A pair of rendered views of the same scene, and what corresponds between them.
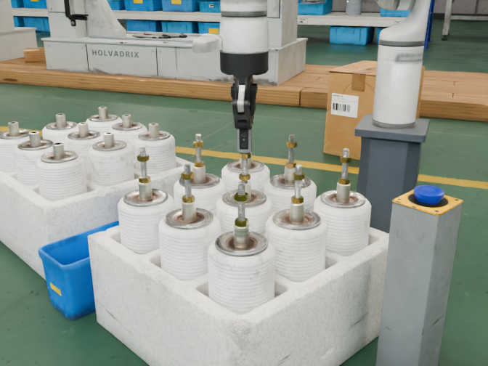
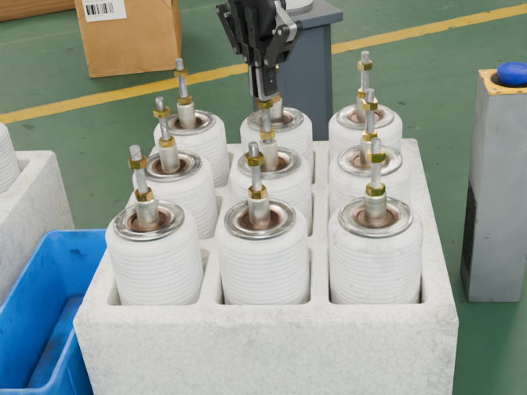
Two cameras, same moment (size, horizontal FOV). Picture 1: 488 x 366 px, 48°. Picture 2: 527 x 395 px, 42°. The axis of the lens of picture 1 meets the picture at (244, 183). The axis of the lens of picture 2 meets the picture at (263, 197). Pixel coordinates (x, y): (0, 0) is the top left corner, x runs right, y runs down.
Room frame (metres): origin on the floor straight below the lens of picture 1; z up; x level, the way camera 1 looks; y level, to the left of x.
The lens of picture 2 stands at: (0.31, 0.45, 0.64)
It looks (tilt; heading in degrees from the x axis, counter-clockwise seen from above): 32 degrees down; 321
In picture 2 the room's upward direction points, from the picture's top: 5 degrees counter-clockwise
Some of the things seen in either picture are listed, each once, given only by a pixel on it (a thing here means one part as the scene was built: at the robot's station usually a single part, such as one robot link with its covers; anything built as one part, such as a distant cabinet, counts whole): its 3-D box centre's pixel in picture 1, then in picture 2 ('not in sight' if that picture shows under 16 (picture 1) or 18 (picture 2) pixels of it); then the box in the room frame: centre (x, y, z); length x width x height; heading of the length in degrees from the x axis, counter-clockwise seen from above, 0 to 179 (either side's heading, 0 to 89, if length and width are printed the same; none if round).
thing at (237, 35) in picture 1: (232, 30); not in sight; (0.86, 0.02, 0.53); 0.11 x 0.09 x 0.06; 85
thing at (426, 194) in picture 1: (428, 196); (514, 74); (0.70, -0.25, 0.32); 0.04 x 0.04 x 0.02
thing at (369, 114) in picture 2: (298, 189); (369, 121); (0.77, -0.08, 0.30); 0.01 x 0.01 x 0.08
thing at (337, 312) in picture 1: (243, 282); (278, 271); (0.86, 0.00, 0.09); 0.39 x 0.39 x 0.18; 44
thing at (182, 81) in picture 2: not in sight; (182, 86); (1.03, 0.00, 0.30); 0.01 x 0.01 x 0.08
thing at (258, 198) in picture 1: (244, 198); (269, 163); (0.86, 0.00, 0.25); 0.08 x 0.08 x 0.01
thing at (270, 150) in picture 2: (244, 191); (268, 154); (0.86, 0.00, 0.26); 0.02 x 0.02 x 0.03
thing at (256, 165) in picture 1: (245, 166); (187, 123); (1.03, 0.00, 0.25); 0.08 x 0.08 x 0.01
